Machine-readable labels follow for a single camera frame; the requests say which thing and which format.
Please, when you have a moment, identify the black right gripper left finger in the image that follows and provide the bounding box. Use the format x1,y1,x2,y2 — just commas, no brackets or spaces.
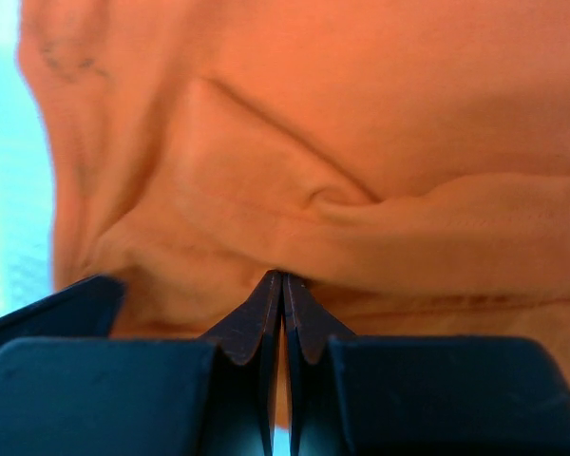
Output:
0,272,281,455

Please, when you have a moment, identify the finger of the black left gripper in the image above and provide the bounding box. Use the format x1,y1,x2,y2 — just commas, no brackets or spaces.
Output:
0,275,124,347

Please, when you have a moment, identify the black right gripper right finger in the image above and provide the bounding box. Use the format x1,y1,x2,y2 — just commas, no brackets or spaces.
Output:
282,275,570,455

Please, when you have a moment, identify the orange t-shirt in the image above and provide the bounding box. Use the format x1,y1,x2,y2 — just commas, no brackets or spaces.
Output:
16,0,570,428

